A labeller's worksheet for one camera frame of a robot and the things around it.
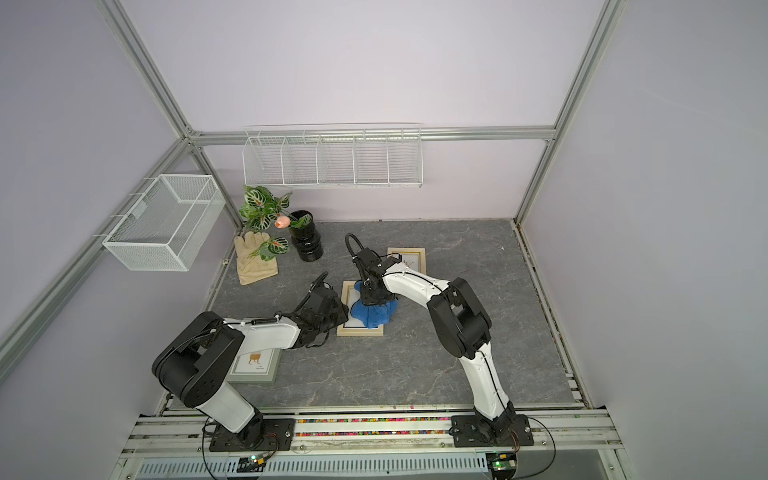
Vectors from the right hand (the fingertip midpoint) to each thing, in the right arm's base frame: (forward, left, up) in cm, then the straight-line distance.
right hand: (371, 297), depth 96 cm
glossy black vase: (+19, +23, +7) cm, 30 cm away
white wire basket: (+9, +56, +24) cm, 62 cm away
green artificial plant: (+13, +29, +27) cm, 42 cm away
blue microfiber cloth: (-8, -2, +3) cm, 8 cm away
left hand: (-5, +8, -2) cm, 10 cm away
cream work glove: (+15, +45, -3) cm, 48 cm away
